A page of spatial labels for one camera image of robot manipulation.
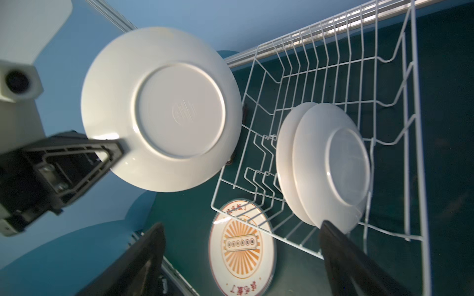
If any aluminium frame left post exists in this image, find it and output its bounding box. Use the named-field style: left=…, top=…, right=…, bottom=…
left=86, top=0, right=138, bottom=33

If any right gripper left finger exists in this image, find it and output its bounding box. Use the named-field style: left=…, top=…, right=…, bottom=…
left=77, top=223, right=166, bottom=296

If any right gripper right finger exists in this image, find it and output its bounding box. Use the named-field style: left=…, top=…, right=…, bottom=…
left=319, top=220, right=411, bottom=296

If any aluminium frame back bar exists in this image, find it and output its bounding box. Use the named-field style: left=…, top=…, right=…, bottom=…
left=225, top=0, right=438, bottom=69

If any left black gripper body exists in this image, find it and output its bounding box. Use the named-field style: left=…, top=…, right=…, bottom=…
left=1, top=150, right=63, bottom=237

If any white wire dish rack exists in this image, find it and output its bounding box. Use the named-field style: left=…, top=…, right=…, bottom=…
left=211, top=7, right=433, bottom=296

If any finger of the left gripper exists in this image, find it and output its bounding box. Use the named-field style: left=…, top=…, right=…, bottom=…
left=22, top=131, right=124, bottom=210

